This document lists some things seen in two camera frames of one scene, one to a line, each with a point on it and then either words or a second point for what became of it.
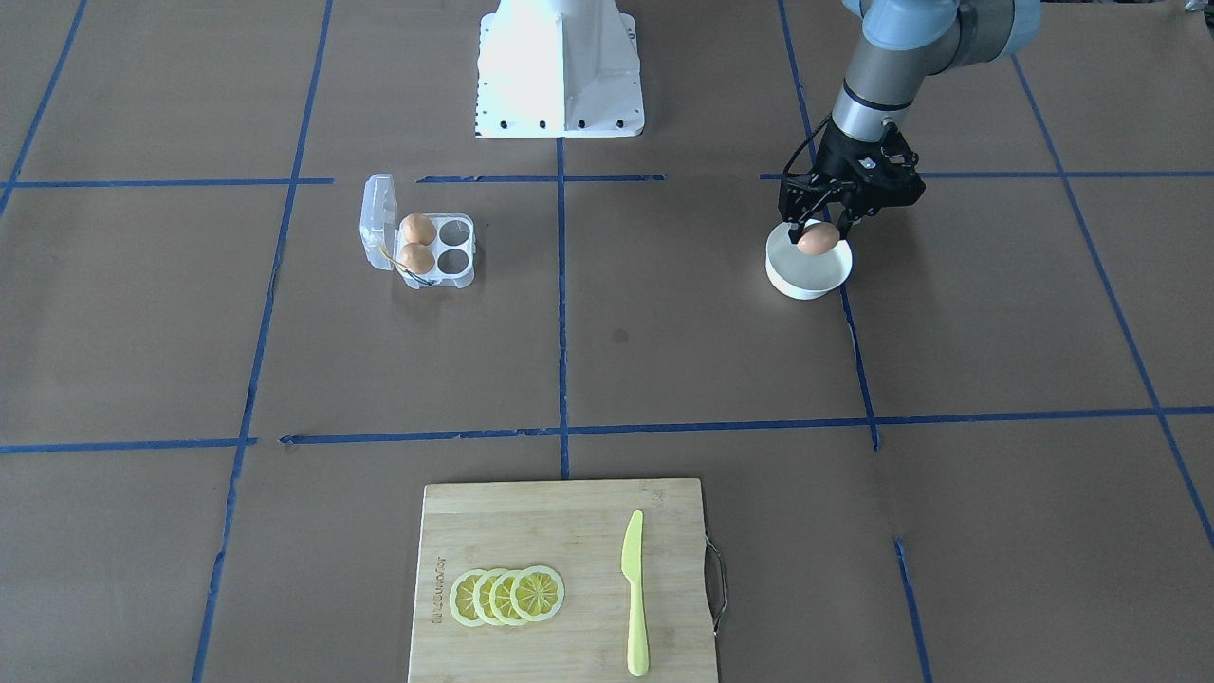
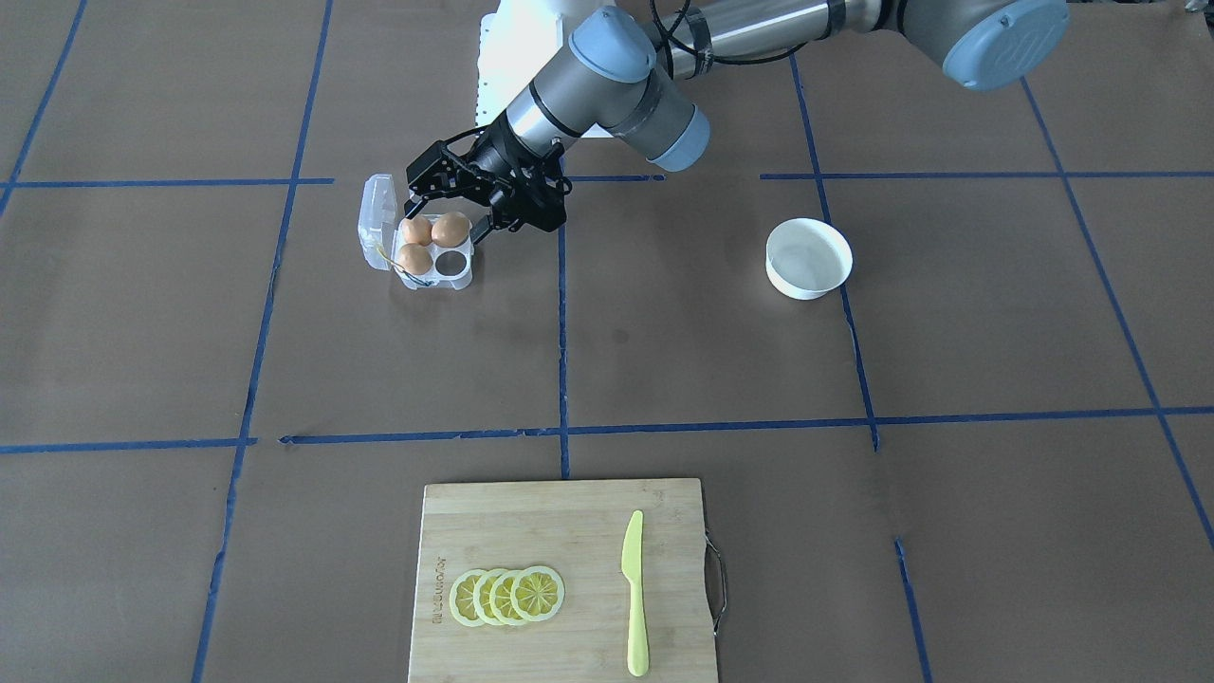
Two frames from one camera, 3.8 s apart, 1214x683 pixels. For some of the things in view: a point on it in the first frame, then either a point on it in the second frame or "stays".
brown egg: [818, 239] to [450, 230]
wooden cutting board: [578, 528] stays
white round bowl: [803, 276] stays
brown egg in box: [417, 228] stays
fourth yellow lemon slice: [461, 598] stays
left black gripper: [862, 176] to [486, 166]
